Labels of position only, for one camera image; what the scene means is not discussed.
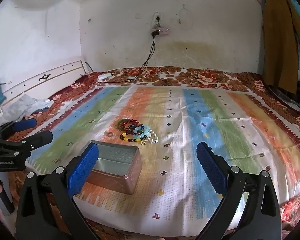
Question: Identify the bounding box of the yellow black bead bracelet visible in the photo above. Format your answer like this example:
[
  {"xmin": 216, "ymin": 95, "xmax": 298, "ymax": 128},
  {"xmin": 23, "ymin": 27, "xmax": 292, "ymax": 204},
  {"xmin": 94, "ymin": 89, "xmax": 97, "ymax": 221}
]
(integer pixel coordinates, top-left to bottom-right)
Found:
[{"xmin": 120, "ymin": 131, "xmax": 151, "ymax": 143}]

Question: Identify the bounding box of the red bead bracelet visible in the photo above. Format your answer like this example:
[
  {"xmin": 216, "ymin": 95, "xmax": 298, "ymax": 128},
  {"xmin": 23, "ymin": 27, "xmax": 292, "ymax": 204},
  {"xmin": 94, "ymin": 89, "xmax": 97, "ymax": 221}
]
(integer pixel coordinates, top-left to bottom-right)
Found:
[{"xmin": 120, "ymin": 119, "xmax": 142, "ymax": 133}]

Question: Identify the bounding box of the light blue bead bracelet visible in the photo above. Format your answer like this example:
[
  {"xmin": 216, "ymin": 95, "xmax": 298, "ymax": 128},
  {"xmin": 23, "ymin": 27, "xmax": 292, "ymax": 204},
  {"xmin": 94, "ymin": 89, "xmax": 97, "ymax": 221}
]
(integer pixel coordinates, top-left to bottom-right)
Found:
[{"xmin": 133, "ymin": 123, "xmax": 151, "ymax": 142}]

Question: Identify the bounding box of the white clear bead bracelet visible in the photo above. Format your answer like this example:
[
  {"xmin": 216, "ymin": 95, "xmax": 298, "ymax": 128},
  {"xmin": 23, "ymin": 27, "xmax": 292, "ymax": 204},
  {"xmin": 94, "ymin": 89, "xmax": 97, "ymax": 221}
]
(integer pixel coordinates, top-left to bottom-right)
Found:
[{"xmin": 140, "ymin": 129, "xmax": 159, "ymax": 146}]

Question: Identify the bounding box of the green jade bangle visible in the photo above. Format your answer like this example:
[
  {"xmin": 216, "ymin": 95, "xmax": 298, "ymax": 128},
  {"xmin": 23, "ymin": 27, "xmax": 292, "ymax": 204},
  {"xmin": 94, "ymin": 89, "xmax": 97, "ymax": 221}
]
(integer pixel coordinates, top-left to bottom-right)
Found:
[{"xmin": 117, "ymin": 119, "xmax": 130, "ymax": 131}]

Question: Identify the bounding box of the grey crumpled cloth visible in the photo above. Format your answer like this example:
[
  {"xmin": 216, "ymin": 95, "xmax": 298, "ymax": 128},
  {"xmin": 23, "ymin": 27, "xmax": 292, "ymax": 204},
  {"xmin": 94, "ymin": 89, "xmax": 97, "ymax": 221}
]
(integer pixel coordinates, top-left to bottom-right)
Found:
[{"xmin": 0, "ymin": 94, "xmax": 54, "ymax": 124}]

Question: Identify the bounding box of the floral brown bedspread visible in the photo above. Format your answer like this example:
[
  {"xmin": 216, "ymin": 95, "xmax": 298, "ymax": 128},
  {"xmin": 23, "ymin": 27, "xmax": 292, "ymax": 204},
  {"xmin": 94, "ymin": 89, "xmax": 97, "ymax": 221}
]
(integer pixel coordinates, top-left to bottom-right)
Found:
[{"xmin": 11, "ymin": 67, "xmax": 300, "ymax": 239}]

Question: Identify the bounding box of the white headboard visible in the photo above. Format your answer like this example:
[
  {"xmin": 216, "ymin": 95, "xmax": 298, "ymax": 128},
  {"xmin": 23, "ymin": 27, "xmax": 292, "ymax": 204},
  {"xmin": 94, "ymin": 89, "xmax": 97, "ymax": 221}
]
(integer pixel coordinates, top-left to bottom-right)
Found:
[{"xmin": 0, "ymin": 59, "xmax": 90, "ymax": 122}]

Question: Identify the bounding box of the silver metal tin box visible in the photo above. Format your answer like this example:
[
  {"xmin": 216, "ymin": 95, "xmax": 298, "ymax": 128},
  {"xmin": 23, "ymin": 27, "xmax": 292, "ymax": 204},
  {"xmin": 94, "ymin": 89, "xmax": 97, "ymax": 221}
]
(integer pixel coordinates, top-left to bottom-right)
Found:
[{"xmin": 87, "ymin": 140, "xmax": 142, "ymax": 195}]

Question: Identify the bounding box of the white charger adapter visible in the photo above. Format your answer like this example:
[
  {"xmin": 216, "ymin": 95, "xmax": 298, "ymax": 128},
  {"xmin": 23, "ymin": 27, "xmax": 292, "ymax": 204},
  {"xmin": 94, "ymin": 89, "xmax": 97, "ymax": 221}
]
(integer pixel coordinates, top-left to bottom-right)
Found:
[{"xmin": 98, "ymin": 73, "xmax": 112, "ymax": 80}]

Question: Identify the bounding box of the striped colourful cloth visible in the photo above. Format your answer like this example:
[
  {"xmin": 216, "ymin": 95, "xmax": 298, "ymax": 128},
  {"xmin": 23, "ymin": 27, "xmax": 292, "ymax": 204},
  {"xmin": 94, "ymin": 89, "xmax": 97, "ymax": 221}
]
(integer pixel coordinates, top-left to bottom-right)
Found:
[{"xmin": 28, "ymin": 85, "xmax": 300, "ymax": 237}]

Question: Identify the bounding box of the hanging brown jacket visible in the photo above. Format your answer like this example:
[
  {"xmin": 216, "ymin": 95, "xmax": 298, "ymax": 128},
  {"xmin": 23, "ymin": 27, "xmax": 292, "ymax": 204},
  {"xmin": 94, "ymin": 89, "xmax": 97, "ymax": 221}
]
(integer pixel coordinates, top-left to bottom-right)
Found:
[{"xmin": 263, "ymin": 0, "xmax": 300, "ymax": 94}]

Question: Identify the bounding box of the black power cable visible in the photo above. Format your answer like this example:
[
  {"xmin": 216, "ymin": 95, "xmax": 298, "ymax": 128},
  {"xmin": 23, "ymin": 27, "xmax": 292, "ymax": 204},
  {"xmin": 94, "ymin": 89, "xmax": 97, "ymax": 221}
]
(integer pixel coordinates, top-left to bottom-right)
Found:
[{"xmin": 107, "ymin": 32, "xmax": 157, "ymax": 84}]

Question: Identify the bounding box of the wall power socket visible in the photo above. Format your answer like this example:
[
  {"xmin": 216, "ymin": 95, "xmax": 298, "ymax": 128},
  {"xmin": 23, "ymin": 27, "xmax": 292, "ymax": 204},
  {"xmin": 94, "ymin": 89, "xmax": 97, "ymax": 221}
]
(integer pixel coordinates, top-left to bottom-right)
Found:
[{"xmin": 151, "ymin": 28, "xmax": 170, "ymax": 36}]

